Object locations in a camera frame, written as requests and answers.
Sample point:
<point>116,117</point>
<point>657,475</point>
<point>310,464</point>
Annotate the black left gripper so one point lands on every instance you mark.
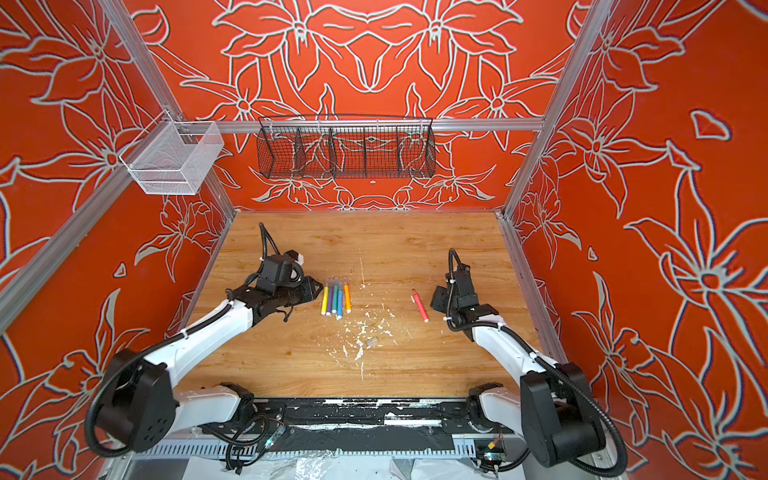
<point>310,287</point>

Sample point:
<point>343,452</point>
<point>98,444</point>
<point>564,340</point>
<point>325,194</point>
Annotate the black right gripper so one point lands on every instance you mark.
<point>439,297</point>

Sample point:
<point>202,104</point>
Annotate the pink highlighter pen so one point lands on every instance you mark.
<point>416,298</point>

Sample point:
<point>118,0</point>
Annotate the yellow highlighter pen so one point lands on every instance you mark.
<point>325,301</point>

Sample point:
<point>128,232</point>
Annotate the purple highlighter pen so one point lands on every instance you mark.
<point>330,297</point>

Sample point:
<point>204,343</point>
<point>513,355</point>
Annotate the green highlighter pen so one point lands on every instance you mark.
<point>335,297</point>

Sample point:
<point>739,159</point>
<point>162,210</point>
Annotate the blue highlighter pen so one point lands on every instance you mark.
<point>339,302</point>

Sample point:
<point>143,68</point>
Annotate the orange highlighter pen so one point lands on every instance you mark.
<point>347,297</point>

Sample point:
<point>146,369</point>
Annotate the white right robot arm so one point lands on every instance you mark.
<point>553,411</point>

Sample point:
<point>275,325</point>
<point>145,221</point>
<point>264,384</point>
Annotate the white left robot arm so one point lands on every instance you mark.
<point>138,403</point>

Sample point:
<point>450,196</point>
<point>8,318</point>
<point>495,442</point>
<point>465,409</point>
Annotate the white mesh basket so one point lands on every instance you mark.
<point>167,161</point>

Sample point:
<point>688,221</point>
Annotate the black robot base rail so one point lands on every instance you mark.
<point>409,426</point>

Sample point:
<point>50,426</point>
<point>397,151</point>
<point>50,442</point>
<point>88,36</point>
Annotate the black wire basket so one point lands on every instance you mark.
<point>352,147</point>

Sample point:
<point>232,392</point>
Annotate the aluminium corner frame post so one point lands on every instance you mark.
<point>170,110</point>

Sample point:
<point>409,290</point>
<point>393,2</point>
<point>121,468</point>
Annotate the right aluminium frame post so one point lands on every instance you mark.
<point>598,14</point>

